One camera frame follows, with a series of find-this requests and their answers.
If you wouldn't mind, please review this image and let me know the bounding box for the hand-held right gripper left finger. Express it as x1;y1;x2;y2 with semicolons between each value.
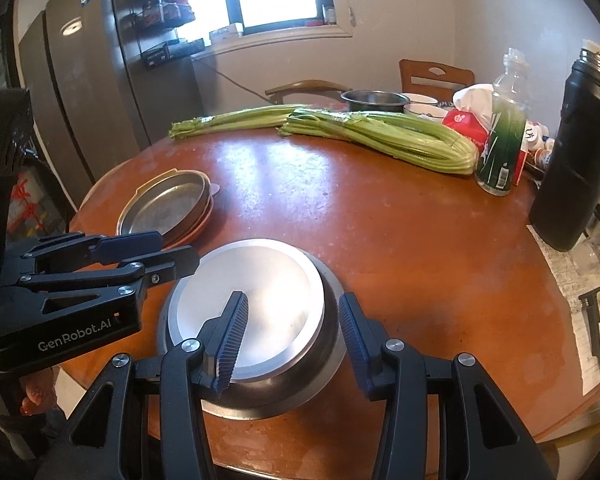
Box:
35;290;251;480

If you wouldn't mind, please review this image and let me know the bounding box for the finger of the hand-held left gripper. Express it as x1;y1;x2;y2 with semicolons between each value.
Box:
20;246;201;301
2;231;163;281

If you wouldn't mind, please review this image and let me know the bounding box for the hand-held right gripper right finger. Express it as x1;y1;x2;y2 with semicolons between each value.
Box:
337;292;556;480

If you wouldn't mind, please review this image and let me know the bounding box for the round metal plate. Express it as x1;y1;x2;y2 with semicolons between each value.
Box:
117;172;212;248

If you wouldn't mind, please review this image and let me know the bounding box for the red paper bowl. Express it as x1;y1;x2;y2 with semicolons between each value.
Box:
168;244;327;385

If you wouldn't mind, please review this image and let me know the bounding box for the orange plastic plate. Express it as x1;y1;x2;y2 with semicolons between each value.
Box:
160;182;222;251

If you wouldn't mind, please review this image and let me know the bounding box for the yellow shell-shaped plate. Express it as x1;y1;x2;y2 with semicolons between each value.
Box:
116;169;213;246

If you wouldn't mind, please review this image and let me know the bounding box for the large steel bowl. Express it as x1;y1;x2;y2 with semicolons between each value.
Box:
156;239;349;420

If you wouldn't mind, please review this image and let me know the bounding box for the person's left hand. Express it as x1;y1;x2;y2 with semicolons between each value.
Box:
20;367;58;416

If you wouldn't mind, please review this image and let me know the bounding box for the black framed glass door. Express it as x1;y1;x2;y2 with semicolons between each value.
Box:
0;0;81;261

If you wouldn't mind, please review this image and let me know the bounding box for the long celery bunch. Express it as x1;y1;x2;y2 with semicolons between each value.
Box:
169;105;311;140

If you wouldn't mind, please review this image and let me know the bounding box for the grey refrigerator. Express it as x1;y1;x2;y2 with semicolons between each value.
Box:
15;0;206;211

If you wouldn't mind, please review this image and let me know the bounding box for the thick celery bunch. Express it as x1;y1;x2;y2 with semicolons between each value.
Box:
278;109;478;177

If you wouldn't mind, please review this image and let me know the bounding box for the printed paper sheet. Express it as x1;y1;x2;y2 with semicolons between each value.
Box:
527;225;600;396

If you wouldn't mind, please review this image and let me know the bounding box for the wooden armchair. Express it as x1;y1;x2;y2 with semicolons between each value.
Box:
265;80;351;107

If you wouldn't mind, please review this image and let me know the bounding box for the white box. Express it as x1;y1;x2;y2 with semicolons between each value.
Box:
209;23;245;43

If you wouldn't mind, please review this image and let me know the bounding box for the clear bottle green label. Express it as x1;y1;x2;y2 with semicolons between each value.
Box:
475;48;531;197

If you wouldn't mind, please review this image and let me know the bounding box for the steel pot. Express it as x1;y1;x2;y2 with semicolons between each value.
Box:
340;89;411;113

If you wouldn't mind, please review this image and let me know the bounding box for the red tissue packet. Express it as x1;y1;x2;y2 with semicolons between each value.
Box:
441;83;496;148

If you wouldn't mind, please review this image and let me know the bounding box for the red carton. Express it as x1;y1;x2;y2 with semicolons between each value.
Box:
510;135;528;186

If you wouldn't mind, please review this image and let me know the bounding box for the clear glass cup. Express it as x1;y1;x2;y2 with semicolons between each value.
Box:
580;205;600;271

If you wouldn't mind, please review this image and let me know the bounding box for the white jar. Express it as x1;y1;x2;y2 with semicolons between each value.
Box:
525;120;556;161

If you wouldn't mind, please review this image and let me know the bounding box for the wooden high-back chair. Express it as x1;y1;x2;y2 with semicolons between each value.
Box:
399;59;476;96

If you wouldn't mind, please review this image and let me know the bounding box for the black thermos flask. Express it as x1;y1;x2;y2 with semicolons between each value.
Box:
528;40;600;253

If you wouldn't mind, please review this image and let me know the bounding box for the wall cable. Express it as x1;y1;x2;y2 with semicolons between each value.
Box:
200;62;271;98

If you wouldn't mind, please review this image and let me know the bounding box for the black wire snack rack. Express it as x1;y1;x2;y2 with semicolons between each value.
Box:
125;0;206;71

